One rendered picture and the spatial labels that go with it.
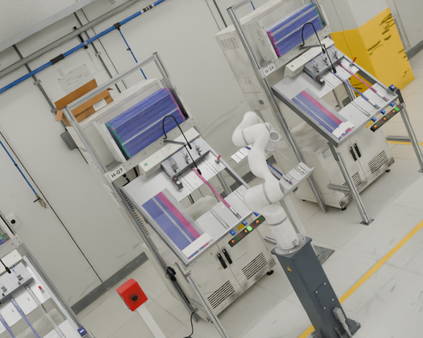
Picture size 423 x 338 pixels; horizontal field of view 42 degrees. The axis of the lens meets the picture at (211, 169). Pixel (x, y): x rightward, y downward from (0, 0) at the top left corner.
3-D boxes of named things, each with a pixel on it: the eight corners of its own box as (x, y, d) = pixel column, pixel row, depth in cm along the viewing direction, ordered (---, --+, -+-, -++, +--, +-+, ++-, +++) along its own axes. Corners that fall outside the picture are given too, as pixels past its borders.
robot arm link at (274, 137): (262, 140, 371) (265, 152, 367) (266, 129, 360) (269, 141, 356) (274, 139, 373) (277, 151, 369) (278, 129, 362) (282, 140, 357)
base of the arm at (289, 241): (312, 237, 313) (299, 212, 307) (290, 258, 305) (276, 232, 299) (291, 232, 329) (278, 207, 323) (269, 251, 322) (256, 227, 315)
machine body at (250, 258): (280, 269, 428) (246, 206, 407) (212, 328, 403) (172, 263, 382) (236, 251, 484) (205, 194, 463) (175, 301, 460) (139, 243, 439)
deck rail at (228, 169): (263, 206, 381) (264, 202, 376) (261, 207, 381) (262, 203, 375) (197, 138, 405) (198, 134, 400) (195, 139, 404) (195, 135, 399)
